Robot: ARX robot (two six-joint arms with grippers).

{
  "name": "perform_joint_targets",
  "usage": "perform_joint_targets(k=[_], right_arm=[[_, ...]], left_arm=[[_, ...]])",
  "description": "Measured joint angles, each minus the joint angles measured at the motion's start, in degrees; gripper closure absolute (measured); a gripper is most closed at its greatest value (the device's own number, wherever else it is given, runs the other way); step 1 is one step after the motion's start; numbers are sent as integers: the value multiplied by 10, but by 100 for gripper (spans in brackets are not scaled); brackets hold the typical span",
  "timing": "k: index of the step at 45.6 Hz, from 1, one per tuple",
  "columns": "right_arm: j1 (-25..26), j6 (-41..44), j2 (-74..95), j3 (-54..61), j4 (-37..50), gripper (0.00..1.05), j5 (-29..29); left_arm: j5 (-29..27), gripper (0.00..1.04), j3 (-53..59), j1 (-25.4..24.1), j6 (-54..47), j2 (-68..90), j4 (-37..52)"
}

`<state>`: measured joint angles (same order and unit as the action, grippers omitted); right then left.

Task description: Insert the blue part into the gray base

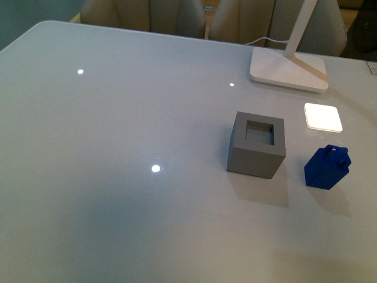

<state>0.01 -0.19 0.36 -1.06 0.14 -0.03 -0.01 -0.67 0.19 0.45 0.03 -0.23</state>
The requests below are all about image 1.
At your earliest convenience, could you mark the beige chair right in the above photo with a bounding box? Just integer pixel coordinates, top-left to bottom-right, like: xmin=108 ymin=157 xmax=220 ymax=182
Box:
xmin=209 ymin=0 xmax=347 ymax=57

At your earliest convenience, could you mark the gray cube base with hole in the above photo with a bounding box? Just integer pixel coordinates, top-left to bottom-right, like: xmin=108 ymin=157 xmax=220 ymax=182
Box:
xmin=227 ymin=111 xmax=286 ymax=179

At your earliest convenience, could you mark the white desk lamp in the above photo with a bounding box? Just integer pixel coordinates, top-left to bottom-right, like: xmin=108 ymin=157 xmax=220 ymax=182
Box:
xmin=250 ymin=1 xmax=329 ymax=93

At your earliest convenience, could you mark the white lamp power cable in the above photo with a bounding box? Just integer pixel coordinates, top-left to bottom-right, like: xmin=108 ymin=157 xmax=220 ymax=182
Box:
xmin=244 ymin=37 xmax=290 ymax=47

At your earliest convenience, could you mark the beige chair left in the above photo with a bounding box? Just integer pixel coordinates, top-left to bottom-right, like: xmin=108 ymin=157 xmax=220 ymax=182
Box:
xmin=80 ymin=0 xmax=206 ymax=38

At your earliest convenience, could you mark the blue block part with handle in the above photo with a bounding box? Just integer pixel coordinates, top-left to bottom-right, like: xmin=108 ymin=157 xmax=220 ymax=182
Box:
xmin=304 ymin=144 xmax=352 ymax=190

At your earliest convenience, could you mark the beige chair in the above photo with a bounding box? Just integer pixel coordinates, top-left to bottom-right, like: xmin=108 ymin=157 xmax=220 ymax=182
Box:
xmin=209 ymin=0 xmax=347 ymax=57
xmin=80 ymin=0 xmax=206 ymax=38

